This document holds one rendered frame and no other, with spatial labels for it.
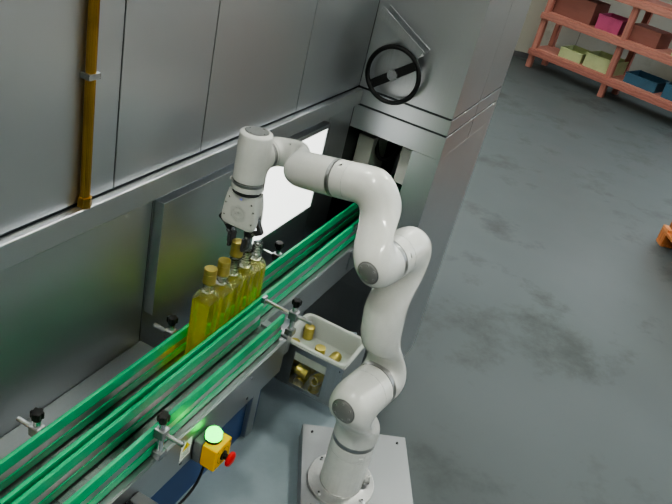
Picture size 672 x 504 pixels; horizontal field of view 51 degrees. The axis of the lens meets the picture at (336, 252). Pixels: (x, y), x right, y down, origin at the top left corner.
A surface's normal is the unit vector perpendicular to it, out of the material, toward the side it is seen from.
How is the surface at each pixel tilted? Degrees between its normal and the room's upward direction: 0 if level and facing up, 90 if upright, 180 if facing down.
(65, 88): 90
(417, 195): 90
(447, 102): 90
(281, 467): 0
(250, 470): 0
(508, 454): 0
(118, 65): 90
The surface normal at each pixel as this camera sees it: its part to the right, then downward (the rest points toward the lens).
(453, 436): 0.22, -0.84
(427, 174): -0.44, 0.36
